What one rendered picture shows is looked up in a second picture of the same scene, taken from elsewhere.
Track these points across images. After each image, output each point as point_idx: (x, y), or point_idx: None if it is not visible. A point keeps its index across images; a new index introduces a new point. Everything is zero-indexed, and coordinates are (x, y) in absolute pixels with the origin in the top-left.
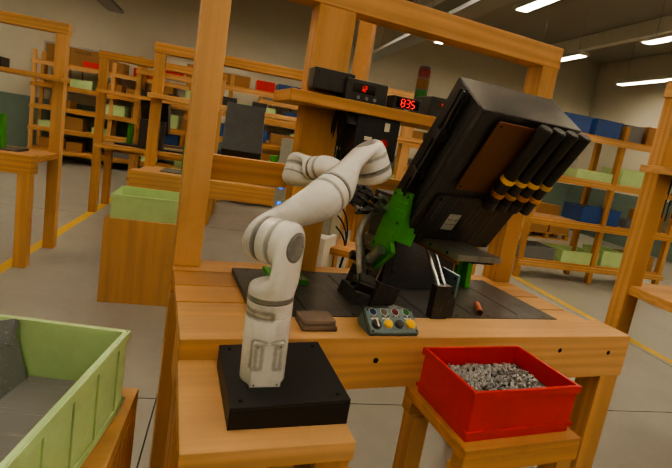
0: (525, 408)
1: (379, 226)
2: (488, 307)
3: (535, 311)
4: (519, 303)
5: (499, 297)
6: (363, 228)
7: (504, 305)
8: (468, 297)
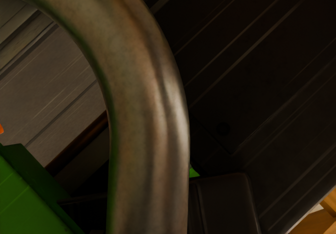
0: None
1: (0, 175)
2: (15, 126)
3: (54, 154)
4: (82, 126)
5: (97, 99)
6: (43, 12)
7: (52, 126)
8: (58, 80)
